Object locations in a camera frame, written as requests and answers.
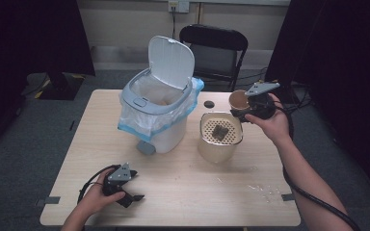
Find black wall power cable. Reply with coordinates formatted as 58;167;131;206
171;6;178;41

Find clear blue-edged trash bag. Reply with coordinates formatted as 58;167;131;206
117;76;205;144

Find dark wet tea leaves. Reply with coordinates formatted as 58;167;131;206
211;123;230;141

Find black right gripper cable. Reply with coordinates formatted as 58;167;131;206
271;101;361;231

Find black folding chair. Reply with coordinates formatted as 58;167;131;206
178;23;250;92

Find white pedal trash can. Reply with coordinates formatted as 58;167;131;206
120;35;197;157

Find white wall socket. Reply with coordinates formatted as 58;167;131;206
168;0;191;14

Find black floor cables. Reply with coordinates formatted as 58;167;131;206
237;66;313;133

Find beige strainer container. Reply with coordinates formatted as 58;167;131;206
198;111;245;165

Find black curtain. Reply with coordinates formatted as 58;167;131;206
264;0;370;206
0;0;96;162

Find person's left hand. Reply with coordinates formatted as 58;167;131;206
76;169;126;219

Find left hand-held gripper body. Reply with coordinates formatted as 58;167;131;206
102;162;132;196

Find person's right hand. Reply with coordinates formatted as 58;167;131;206
244;93;292;146

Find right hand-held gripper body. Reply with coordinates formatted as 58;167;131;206
244;82;281;120

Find brown paper cup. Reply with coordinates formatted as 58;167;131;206
228;89;252;112

